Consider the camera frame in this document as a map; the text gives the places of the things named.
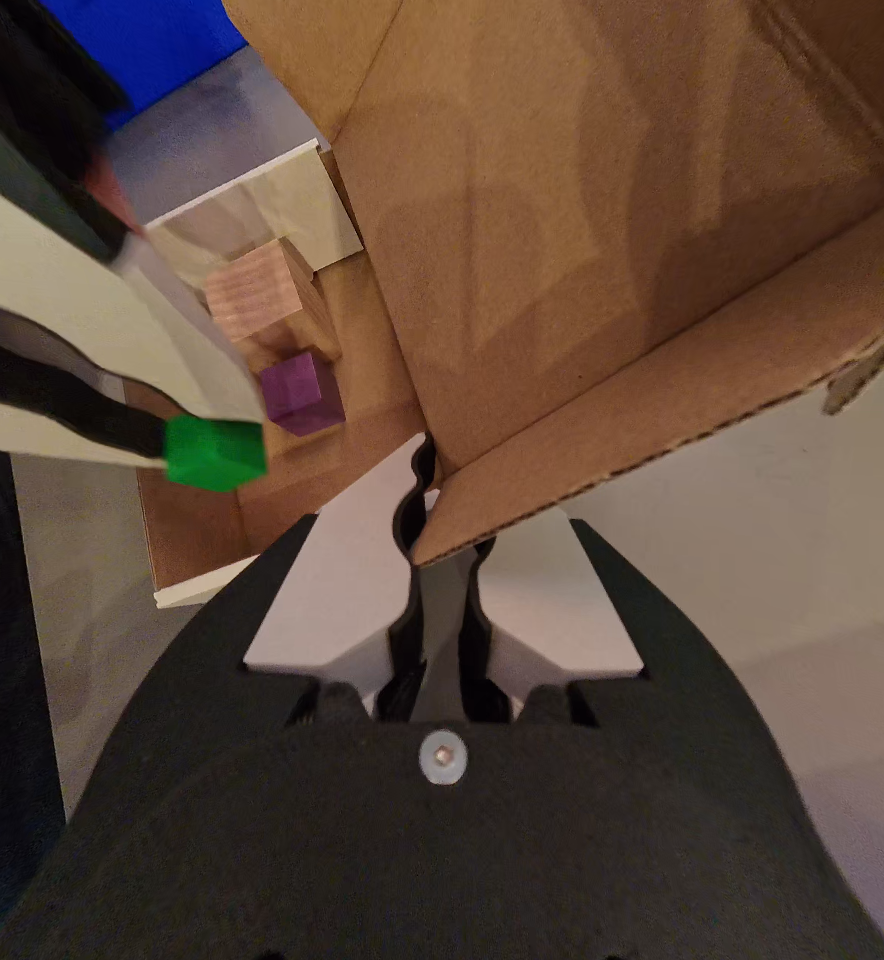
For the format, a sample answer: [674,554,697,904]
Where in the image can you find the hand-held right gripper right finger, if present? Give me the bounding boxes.
[457,508,646,723]

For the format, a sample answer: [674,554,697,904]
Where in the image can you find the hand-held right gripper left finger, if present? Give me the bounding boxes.
[244,433,438,723]

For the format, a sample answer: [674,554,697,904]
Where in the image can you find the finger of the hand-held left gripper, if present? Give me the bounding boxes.
[0,322,170,472]
[0,166,268,460]

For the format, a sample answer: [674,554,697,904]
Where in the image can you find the blue plastic bin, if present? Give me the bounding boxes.
[35,0,252,135]

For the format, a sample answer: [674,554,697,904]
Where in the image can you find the green wooden cube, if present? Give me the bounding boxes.
[162,416,269,495]

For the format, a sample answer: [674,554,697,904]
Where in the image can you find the large natural wooden cube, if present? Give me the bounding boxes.
[203,238,342,363]

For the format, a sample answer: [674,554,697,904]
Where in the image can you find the purple wooden cube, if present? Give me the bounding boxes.
[259,351,347,438]

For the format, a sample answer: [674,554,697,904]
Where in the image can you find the white cardboard box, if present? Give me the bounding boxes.
[138,0,884,610]

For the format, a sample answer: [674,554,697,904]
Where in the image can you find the person's left hand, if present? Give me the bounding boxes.
[85,150,145,235]

